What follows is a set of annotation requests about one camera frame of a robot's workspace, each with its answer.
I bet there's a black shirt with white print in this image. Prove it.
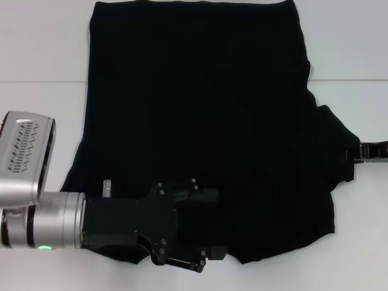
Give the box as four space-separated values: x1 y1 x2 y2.
60 1 361 264

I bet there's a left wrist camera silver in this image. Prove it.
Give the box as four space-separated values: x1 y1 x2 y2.
0 110 57 207

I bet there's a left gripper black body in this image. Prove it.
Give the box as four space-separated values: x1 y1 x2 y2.
81 181 180 265

